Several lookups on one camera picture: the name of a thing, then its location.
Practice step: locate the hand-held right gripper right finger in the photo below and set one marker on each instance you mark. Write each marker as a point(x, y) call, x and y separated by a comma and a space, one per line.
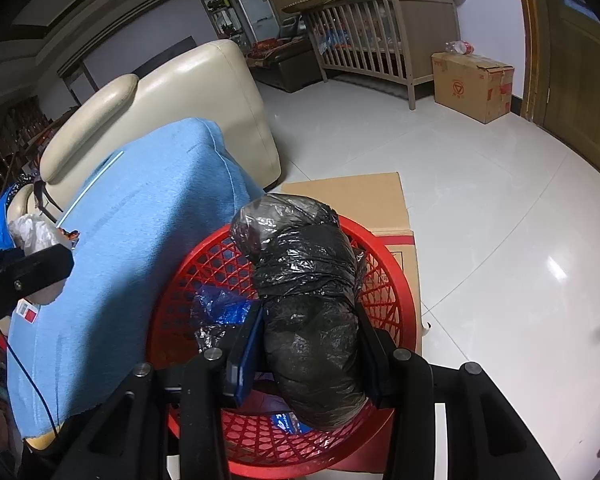
point(380, 355)

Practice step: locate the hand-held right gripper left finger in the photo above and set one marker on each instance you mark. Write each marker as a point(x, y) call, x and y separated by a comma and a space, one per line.
point(247, 360)

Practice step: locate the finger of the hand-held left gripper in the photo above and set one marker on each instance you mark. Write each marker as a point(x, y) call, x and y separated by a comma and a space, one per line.
point(40, 267)

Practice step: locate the blue plastic bag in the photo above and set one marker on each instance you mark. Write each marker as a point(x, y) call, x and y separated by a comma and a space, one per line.
point(225, 310)

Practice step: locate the black plastic bag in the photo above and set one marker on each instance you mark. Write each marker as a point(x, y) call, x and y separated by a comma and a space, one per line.
point(305, 310)

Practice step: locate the red plastic basket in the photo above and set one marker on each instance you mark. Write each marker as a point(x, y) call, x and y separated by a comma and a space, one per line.
point(220, 270)

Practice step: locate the white crumpled plastic bag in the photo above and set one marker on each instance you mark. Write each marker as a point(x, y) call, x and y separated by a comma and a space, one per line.
point(32, 232)

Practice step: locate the orange snack wrapper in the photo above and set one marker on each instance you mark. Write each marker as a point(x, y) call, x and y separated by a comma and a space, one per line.
point(70, 236)

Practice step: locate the blue printed packet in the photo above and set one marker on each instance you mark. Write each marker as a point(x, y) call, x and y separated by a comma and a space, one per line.
point(290, 422)

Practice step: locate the blue table cloth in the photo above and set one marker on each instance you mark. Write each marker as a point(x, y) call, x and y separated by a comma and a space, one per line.
point(130, 210)

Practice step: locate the flat brown cardboard box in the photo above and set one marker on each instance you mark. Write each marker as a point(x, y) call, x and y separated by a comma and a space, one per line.
point(360, 200)

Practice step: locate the cream leather sofa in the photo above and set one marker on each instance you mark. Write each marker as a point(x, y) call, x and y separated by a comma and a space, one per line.
point(205, 95)

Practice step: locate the black television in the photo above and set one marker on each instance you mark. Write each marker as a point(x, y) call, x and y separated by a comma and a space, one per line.
point(170, 52)

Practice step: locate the closed cardboard box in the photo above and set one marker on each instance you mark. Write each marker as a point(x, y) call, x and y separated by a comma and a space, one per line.
point(465, 90)

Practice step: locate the dark leather sofa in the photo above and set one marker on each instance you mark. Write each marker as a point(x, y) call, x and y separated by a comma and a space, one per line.
point(290, 67)

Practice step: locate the plant shelf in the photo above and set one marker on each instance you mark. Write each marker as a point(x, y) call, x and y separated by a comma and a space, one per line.
point(220, 10)

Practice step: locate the clear plastic bottles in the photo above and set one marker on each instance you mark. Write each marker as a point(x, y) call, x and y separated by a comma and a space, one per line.
point(460, 47)

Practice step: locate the wooden crib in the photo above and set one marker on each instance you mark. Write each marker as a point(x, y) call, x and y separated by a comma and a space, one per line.
point(420, 35)

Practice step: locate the wooden door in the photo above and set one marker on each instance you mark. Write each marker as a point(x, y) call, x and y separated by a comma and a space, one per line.
point(580, 85)

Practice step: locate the white standing air conditioner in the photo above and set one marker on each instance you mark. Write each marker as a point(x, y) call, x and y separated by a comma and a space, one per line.
point(257, 10)

